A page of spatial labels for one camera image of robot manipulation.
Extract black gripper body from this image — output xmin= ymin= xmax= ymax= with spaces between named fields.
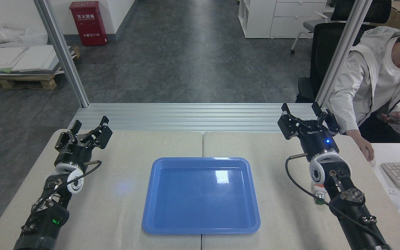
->
xmin=298 ymin=125 xmax=340 ymax=158
xmin=54 ymin=144 xmax=91 ymax=168

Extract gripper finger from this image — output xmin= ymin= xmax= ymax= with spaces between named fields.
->
xmin=55 ymin=120 xmax=83 ymax=151
xmin=277 ymin=103 xmax=307 ymax=141
xmin=80 ymin=116 xmax=113 ymax=150
xmin=311 ymin=101 xmax=341 ymax=135

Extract white switch part green button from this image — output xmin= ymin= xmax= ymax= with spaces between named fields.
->
xmin=311 ymin=181 xmax=327 ymax=206

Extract blue plastic tray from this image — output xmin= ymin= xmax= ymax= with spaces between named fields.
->
xmin=142 ymin=157 xmax=261 ymax=234

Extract person's right hand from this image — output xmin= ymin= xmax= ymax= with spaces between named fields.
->
xmin=346 ymin=130 xmax=375 ymax=162

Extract person's left hand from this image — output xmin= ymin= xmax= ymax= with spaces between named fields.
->
xmin=381 ymin=111 xmax=400 ymax=125

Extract person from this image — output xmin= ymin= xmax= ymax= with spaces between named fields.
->
xmin=326 ymin=13 xmax=400 ymax=143

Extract black office chair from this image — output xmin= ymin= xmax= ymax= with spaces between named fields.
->
xmin=295 ymin=23 xmax=377 ymax=103

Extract wooden pallet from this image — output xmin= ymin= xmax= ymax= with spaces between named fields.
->
xmin=0 ymin=46 xmax=81 ymax=91

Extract white flat boards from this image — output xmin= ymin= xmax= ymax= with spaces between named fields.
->
xmin=0 ymin=44 xmax=72 ymax=74

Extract white cabinet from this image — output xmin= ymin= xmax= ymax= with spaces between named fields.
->
xmin=238 ymin=0 xmax=329 ymax=39

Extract red fire extinguisher box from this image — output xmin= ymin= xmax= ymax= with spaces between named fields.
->
xmin=69 ymin=1 xmax=108 ymax=47

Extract clear plastic packaging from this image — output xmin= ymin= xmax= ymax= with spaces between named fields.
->
xmin=0 ymin=23 xmax=48 ymax=45

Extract silver aluminium post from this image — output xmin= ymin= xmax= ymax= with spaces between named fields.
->
xmin=33 ymin=0 xmax=90 ymax=108
xmin=315 ymin=0 xmax=373 ymax=108

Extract silver aluminium rail platform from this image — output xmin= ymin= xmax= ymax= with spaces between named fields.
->
xmin=67 ymin=103 xmax=339 ymax=134

